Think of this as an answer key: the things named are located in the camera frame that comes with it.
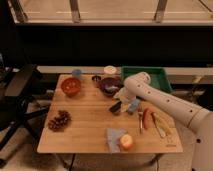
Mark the dark purple bowl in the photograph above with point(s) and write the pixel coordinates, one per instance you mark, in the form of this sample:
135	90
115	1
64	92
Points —
109	81

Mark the black handled spoon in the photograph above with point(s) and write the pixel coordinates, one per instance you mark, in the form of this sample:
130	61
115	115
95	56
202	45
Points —
112	88

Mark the white lidded container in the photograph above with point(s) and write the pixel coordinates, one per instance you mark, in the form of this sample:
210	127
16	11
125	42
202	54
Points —
110	71

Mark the small dark metal cup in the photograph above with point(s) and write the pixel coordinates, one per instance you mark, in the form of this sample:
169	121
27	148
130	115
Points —
96	78

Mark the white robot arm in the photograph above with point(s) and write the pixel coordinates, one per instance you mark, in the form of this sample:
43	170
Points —
194	117

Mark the red bowl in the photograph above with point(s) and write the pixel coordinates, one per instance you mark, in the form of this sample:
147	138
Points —
71	86

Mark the green plastic tray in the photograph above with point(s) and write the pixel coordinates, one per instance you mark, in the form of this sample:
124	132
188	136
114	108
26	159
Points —
159	79

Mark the red yellow apple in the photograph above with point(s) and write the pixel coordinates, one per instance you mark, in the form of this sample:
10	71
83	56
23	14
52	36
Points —
126	141

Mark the bunch of dark grapes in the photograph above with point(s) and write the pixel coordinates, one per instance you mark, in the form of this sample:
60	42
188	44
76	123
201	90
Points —
60	122

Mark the black office chair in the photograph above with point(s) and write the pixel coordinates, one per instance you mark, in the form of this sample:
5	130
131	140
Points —
16	92

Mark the silver fork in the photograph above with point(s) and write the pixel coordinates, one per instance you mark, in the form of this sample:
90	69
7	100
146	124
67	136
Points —
140	114

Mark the blue sponge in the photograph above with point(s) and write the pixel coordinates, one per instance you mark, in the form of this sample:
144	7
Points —
134	106

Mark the blue cloth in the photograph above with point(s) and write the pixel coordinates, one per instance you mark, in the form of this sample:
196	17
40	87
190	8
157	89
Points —
113	138

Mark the orange carrot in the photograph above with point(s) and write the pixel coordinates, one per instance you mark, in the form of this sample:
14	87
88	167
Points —
146	117

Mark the wooden folding table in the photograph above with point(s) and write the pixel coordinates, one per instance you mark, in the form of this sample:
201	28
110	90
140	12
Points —
90	119

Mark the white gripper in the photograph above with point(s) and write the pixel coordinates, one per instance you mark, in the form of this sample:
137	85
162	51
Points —
125	97

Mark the small blue cup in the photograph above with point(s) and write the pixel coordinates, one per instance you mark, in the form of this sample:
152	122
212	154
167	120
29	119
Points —
77	73

